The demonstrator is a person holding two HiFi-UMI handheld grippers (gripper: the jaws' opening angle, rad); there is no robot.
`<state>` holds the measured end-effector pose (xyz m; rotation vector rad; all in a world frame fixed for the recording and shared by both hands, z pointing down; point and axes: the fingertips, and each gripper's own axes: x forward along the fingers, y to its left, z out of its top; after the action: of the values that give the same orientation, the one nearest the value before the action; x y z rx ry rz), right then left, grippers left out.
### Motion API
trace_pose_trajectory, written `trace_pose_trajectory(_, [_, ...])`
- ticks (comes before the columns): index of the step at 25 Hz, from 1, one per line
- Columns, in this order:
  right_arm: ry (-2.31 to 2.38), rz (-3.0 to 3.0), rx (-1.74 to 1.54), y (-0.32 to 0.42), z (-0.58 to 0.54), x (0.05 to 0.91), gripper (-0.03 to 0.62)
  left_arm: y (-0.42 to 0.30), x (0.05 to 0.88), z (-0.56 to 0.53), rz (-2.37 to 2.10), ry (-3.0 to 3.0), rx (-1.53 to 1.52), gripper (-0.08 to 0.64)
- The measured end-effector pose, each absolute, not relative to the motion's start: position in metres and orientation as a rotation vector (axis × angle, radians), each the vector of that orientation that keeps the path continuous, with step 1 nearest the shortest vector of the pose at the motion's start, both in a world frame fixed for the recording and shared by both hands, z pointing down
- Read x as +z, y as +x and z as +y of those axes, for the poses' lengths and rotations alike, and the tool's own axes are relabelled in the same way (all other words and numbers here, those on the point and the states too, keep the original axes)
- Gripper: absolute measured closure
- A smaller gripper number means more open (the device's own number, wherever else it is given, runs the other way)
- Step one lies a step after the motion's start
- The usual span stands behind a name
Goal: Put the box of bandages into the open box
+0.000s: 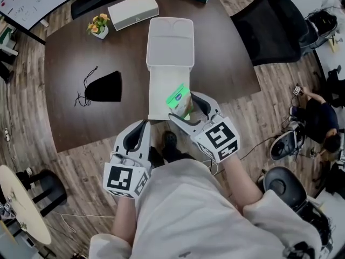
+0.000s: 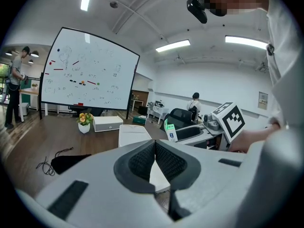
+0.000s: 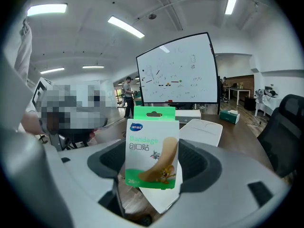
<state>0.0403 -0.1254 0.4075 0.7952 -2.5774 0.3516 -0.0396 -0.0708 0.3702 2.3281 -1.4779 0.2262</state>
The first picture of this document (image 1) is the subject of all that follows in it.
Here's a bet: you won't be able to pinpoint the person's white shirt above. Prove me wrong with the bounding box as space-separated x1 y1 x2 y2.
88 159 323 259

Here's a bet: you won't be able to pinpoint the white floor cable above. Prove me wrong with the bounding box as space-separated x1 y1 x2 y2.
51 212 116 234

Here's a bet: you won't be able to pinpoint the white shell case black interior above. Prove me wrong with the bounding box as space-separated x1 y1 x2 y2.
270 129 306 161

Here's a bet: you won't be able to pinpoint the person's black trousers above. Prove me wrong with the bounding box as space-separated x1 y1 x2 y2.
148 144 197 169

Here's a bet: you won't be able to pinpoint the white lidded bin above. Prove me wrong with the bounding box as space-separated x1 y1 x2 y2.
145 17 195 121

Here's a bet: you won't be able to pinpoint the white rectangular speaker box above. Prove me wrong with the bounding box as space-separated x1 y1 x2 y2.
107 0 160 31

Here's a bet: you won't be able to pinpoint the round beige table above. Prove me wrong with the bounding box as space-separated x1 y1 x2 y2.
0 165 68 245

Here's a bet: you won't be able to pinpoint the green packet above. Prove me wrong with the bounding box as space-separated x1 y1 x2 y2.
165 83 194 118

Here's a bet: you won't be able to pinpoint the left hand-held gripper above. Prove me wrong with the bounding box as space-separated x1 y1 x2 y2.
102 119 152 199

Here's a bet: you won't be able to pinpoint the black drawstring pouch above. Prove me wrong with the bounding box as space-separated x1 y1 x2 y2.
74 66 122 107

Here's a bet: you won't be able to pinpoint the black floor cable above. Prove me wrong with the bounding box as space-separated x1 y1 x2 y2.
239 135 278 161

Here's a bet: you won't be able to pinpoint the person's left forearm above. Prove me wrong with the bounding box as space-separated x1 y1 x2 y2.
111 195 137 247

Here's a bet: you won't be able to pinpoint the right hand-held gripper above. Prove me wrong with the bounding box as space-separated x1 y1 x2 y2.
168 91 240 163

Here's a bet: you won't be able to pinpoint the person's black shoe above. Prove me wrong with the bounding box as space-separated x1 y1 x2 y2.
162 130 178 151

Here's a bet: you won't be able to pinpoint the black office chair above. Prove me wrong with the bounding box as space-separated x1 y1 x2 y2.
230 0 309 67

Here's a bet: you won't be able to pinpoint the person's right forearm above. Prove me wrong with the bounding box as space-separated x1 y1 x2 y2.
222 154 264 214

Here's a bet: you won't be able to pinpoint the potted orange flower plant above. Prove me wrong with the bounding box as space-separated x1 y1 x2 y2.
86 13 111 39

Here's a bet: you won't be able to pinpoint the whiteboard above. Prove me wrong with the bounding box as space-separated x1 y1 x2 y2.
0 0 100 32

